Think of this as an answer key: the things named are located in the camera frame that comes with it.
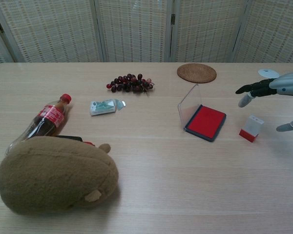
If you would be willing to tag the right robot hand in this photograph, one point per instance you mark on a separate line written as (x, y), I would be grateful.
(283, 85)

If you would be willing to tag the white label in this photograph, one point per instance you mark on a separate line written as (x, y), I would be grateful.
(252, 128)

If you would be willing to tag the red ink pad clear lid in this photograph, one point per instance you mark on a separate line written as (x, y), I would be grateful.
(206, 122)

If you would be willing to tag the round woven coaster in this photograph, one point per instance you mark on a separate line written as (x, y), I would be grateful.
(196, 73)

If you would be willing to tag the dark red grape bunch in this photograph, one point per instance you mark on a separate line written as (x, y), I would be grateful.
(130, 83)

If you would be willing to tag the woven folding screen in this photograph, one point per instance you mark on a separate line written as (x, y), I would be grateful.
(136, 29)

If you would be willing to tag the green white tissue packet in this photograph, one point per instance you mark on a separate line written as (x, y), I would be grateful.
(102, 107)

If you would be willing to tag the black device red clip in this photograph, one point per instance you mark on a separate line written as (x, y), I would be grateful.
(75, 139)

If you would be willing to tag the cola bottle red cap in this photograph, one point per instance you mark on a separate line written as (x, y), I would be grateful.
(47, 118)

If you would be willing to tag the brown plush toy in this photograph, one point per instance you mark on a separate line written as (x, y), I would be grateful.
(56, 174)

